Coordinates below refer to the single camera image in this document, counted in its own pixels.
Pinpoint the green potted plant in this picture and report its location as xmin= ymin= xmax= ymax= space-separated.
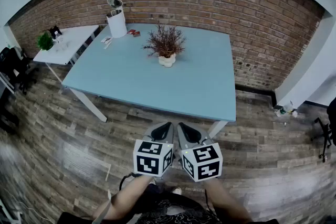
xmin=36 ymin=31 xmax=55 ymax=51

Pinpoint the brown plant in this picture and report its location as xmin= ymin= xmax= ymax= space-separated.
xmin=142 ymin=24 xmax=187 ymax=68

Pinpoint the black jug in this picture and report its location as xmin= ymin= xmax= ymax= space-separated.
xmin=48 ymin=25 xmax=63 ymax=39

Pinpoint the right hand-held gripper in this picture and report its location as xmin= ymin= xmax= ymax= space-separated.
xmin=176 ymin=122 xmax=223 ymax=182

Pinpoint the white strap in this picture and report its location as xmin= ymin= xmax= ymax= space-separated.
xmin=91 ymin=190 xmax=112 ymax=224

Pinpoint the white side table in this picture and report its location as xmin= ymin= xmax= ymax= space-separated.
xmin=33 ymin=25 xmax=100 ymax=84

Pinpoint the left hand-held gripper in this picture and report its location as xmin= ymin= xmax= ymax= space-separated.
xmin=133 ymin=122 xmax=175 ymax=178

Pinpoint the person's left forearm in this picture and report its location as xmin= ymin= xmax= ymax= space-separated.
xmin=93 ymin=174 xmax=155 ymax=222

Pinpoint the black office chair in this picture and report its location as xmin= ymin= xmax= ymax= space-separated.
xmin=311 ymin=97 xmax=336 ymax=163
xmin=0 ymin=47 xmax=37 ymax=95

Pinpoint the person's right forearm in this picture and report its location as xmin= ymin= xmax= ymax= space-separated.
xmin=203 ymin=178 xmax=254 ymax=222

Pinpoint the clear plastic bottle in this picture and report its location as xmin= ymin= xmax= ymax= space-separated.
xmin=54 ymin=35 xmax=69 ymax=50

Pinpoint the light blue table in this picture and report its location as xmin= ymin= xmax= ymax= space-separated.
xmin=61 ymin=23 xmax=237 ymax=138

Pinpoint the black patterned clothing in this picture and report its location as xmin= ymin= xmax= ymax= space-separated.
xmin=57 ymin=183 xmax=279 ymax=224

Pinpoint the white bin with open lid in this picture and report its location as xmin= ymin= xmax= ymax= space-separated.
xmin=106 ymin=0 xmax=128 ymax=39

